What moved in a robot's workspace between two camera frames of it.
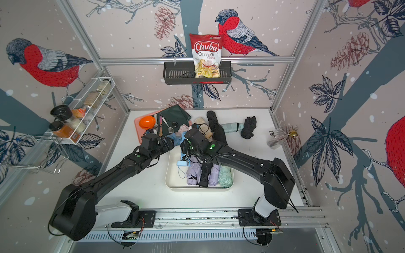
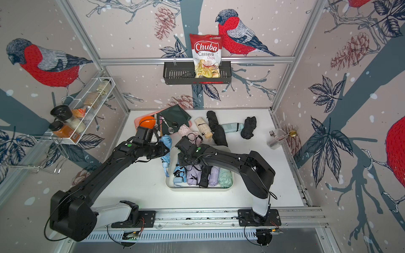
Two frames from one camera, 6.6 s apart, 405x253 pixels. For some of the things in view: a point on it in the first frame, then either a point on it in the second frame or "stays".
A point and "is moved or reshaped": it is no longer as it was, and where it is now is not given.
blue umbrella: (177, 139) is moved or reshaped
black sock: (206, 168) stays
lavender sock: (214, 177) stays
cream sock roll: (204, 128) stays
